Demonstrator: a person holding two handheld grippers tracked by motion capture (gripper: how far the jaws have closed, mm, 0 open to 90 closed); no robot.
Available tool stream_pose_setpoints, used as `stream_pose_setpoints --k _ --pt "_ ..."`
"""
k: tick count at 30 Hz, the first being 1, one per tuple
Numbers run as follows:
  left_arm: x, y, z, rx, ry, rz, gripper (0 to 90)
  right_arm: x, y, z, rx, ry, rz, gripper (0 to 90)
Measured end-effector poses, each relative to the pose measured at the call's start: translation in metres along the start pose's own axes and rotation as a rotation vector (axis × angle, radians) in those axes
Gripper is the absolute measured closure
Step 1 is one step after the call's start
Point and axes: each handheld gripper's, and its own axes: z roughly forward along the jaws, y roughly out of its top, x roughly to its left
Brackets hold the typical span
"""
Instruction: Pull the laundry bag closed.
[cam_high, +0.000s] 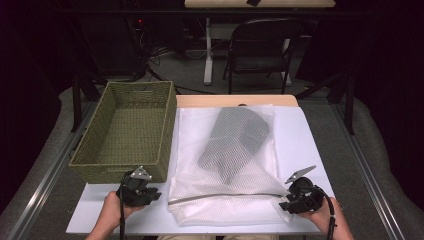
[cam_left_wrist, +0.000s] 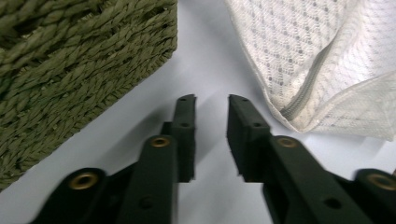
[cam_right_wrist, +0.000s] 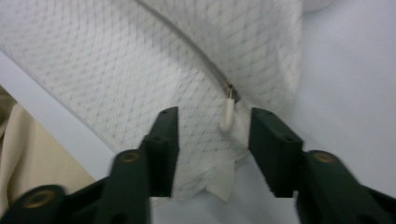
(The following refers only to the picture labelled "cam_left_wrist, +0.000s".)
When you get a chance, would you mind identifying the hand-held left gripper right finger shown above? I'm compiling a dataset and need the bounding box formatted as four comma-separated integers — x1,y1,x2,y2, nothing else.
226,93,375,224

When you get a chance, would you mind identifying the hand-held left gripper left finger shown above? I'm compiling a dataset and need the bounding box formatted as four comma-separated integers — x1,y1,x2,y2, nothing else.
116,93,197,224

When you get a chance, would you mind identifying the white mesh laundry bag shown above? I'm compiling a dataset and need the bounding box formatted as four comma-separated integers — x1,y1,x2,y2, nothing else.
223,0,396,143

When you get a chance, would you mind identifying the green woven basket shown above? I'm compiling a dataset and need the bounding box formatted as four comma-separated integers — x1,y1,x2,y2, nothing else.
0,0,179,191

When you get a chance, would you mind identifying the white table sheet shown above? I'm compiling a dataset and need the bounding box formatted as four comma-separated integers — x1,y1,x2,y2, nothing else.
0,0,396,224

